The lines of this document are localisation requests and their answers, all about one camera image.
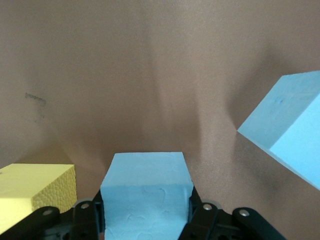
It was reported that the brown table cover sheet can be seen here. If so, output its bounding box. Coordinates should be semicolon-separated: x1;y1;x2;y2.
0;0;320;240

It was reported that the yellow foam block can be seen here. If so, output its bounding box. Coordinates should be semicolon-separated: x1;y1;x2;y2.
0;163;77;233

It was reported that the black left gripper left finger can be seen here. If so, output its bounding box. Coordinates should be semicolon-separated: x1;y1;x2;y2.
0;193;109;240

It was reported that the blue foam block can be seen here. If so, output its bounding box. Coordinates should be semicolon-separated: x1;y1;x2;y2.
236;70;320;191
99;151;195;240

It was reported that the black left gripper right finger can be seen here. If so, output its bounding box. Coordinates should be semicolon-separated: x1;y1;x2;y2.
178;187;286;240

